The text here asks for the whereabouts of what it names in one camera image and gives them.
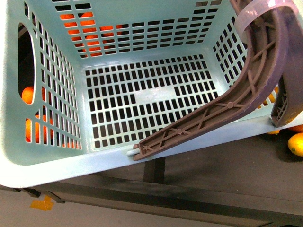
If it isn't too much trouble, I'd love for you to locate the light blue plastic basket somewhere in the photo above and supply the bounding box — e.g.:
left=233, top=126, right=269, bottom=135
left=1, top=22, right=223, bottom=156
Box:
left=0, top=0, right=303, bottom=189

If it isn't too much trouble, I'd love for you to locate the brown basket handle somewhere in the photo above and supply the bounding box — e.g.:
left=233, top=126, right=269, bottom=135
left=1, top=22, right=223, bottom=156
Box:
left=133, top=0, right=303, bottom=161

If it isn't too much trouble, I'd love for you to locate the yellow mango right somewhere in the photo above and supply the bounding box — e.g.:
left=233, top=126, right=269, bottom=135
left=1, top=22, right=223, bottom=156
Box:
left=288, top=132, right=303, bottom=157

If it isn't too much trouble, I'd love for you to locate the black produce shelf tray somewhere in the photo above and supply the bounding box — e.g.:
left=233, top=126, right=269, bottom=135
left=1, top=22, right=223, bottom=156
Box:
left=25, top=130, right=303, bottom=227

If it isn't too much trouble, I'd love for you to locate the orange fruit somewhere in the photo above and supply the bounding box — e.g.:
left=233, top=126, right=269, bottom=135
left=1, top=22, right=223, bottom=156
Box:
left=21, top=86, right=34, bottom=105

